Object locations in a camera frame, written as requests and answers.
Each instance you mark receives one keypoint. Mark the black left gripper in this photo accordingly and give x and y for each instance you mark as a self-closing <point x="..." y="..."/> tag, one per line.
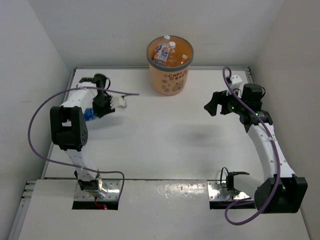
<point x="101" y="111"/>

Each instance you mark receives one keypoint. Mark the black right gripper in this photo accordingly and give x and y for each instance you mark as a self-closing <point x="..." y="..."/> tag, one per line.
<point x="211" y="106"/>

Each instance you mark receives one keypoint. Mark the small bottle blue label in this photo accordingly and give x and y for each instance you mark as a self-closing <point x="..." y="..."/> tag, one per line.
<point x="89" y="115"/>

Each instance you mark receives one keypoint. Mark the clear bottle green label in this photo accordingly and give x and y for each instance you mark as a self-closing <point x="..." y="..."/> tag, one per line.
<point x="183" y="60"/>

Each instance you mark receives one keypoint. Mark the clear square bottle white cap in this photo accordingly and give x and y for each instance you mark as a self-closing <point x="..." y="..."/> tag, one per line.
<point x="172" y="60"/>

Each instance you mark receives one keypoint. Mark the clear bottle orange white label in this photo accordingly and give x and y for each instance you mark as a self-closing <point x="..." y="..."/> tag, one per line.
<point x="162" y="51"/>

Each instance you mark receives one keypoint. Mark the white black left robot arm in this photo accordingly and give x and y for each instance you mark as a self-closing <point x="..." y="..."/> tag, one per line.
<point x="69" y="130"/>

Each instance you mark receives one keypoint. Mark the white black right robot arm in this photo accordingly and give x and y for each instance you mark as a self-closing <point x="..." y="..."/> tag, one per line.
<point x="279" y="178"/>

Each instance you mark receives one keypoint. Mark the orange capybara waste bin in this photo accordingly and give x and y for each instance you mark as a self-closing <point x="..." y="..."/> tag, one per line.
<point x="170" y="80"/>

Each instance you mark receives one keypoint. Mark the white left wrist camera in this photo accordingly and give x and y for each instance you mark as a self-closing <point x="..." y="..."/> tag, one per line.
<point x="118" y="102"/>

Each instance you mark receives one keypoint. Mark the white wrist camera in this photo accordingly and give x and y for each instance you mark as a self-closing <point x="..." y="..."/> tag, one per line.
<point x="236" y="82"/>
<point x="118" y="102"/>

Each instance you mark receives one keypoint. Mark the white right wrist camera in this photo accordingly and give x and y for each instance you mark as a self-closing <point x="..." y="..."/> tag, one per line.
<point x="236" y="82"/>

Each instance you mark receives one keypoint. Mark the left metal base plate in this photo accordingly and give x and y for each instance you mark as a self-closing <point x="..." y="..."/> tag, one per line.
<point x="102" y="189"/>

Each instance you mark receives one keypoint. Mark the metal base plate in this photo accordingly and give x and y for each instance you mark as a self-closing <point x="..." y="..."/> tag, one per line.
<point x="217" y="193"/>
<point x="102" y="189"/>

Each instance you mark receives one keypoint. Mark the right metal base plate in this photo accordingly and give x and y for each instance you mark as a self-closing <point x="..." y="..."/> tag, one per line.
<point x="217" y="193"/>

